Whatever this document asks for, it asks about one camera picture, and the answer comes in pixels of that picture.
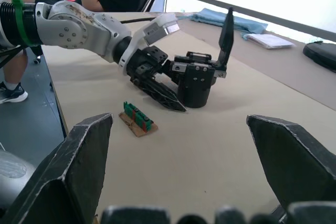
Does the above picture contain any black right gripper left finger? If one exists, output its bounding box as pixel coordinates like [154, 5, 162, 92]
[0, 113, 114, 224]

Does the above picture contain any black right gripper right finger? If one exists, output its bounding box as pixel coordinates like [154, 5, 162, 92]
[246, 114, 336, 207]

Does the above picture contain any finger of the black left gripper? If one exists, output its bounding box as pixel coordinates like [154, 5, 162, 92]
[130, 76, 187, 112]
[153, 76, 182, 103]

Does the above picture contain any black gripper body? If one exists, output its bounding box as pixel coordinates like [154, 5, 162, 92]
[170, 50, 227, 109]

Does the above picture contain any green screw holder block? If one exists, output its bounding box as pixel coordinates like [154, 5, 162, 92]
[123, 101, 154, 132]

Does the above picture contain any light blue cloth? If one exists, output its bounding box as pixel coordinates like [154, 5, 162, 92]
[191, 8, 269, 35]

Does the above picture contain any black oval case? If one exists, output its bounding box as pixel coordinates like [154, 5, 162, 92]
[302, 41, 336, 73]

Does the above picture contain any white paper stack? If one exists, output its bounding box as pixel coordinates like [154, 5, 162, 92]
[240, 33, 298, 50]

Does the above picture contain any seated person in shorts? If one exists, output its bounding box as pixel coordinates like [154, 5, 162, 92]
[0, 0, 45, 104]

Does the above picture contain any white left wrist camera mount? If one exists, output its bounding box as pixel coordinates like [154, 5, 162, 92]
[118, 13, 181, 74]

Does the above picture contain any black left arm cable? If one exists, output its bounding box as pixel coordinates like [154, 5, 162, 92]
[119, 16, 159, 25]

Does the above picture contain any dark grey window rail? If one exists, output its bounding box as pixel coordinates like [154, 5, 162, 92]
[162, 0, 336, 43]

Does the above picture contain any green cable tie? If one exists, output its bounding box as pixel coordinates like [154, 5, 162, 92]
[11, 0, 34, 47]

